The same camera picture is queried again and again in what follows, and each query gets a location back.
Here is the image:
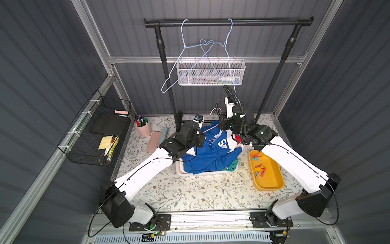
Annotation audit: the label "red white blue jacket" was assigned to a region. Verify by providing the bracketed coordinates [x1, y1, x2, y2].
[181, 121, 242, 174]

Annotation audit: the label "green jacket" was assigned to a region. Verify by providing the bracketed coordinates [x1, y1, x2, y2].
[225, 158, 239, 172]

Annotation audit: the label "yellow clothespin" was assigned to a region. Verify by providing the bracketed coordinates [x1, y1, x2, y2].
[255, 166, 265, 172]

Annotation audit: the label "light blue wire hanger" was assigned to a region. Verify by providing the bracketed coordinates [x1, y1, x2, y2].
[160, 19, 214, 94]

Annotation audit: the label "blue hanger with green jacket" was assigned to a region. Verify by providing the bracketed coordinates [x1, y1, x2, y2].
[199, 18, 238, 92]

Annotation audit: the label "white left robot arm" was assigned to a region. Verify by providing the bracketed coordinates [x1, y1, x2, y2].
[99, 114, 205, 229]

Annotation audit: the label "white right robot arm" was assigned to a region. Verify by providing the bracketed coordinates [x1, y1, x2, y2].
[217, 85, 341, 227]

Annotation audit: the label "light blue eraser block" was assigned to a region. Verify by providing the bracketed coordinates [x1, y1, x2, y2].
[159, 127, 169, 143]

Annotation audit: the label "white plastic basket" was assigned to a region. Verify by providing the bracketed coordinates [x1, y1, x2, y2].
[175, 162, 239, 177]

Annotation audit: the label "pink eraser block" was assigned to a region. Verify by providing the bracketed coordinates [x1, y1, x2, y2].
[147, 131, 161, 153]

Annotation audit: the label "pink pen cup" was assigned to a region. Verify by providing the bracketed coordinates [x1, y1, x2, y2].
[135, 115, 152, 137]

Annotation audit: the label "floral table mat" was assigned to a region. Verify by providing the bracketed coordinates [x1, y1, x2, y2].
[114, 115, 302, 212]

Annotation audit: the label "yellow plastic tray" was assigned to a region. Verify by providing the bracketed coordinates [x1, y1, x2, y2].
[249, 150, 285, 191]

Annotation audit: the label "yellow sticky notes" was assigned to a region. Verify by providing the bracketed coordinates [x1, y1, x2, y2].
[98, 135, 113, 150]

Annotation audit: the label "black clothes rack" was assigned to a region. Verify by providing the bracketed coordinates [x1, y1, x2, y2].
[144, 16, 314, 130]

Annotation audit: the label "silver mesh wall basket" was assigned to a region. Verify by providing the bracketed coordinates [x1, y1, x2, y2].
[176, 58, 246, 86]

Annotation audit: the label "black wire wall basket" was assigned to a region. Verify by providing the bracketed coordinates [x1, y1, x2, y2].
[57, 91, 132, 167]

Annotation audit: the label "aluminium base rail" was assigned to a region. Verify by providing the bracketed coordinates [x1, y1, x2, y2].
[89, 209, 336, 235]

